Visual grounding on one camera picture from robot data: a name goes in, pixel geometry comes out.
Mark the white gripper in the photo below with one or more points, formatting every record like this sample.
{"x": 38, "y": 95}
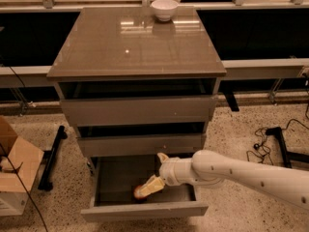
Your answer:
{"x": 169, "y": 172}

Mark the red apple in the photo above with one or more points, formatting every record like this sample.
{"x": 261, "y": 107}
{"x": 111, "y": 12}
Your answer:
{"x": 137, "y": 193}

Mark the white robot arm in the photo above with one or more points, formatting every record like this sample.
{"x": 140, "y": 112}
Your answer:
{"x": 207, "y": 169}

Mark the bottom grey drawer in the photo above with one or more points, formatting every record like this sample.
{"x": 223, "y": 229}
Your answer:
{"x": 113, "y": 200}

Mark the grey drawer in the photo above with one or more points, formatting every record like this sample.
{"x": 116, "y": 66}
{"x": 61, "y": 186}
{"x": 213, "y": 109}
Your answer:
{"x": 113, "y": 200}
{"x": 137, "y": 102}
{"x": 126, "y": 140}

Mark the middle grey drawer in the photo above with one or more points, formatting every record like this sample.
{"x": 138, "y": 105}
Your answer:
{"x": 126, "y": 140}

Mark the grey drawer cabinet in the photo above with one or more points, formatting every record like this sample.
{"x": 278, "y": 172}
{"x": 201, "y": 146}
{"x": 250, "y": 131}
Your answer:
{"x": 123, "y": 43}

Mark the top grey drawer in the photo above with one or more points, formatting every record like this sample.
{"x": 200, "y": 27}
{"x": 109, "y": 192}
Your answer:
{"x": 137, "y": 102}

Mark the black left stand foot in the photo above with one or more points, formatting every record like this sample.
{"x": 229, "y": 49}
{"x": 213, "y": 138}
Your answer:
{"x": 50, "y": 157}

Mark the black stand foot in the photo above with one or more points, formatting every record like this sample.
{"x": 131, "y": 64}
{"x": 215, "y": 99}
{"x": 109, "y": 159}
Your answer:
{"x": 50, "y": 157}
{"x": 287, "y": 156}

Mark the black right stand foot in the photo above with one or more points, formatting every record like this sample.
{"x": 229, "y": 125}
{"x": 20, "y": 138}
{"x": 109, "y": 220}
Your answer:
{"x": 287, "y": 156}

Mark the cardboard box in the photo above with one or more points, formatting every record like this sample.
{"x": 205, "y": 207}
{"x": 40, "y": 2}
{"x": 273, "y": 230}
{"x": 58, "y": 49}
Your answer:
{"x": 19, "y": 163}

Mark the white bowl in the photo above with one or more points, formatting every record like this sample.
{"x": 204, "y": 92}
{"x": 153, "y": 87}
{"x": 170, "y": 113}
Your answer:
{"x": 164, "y": 9}

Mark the metal railing frame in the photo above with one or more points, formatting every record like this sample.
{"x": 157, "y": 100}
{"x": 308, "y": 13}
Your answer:
{"x": 237, "y": 69}

